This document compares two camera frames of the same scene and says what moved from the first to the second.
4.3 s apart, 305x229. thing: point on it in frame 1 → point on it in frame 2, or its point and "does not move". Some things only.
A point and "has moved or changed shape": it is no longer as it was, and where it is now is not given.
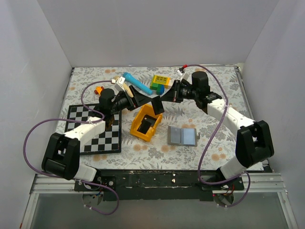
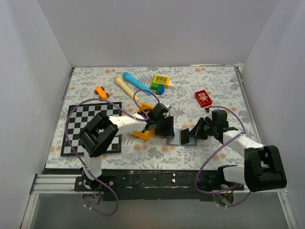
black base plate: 159,185 does not move
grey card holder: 183,136 does not move
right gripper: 173,94 → 196,131
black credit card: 157,105 has moved or changed shape
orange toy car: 98,89 does not move
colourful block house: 159,83 does not move
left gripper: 138,99 → 168,131
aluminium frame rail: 254,183 does not move
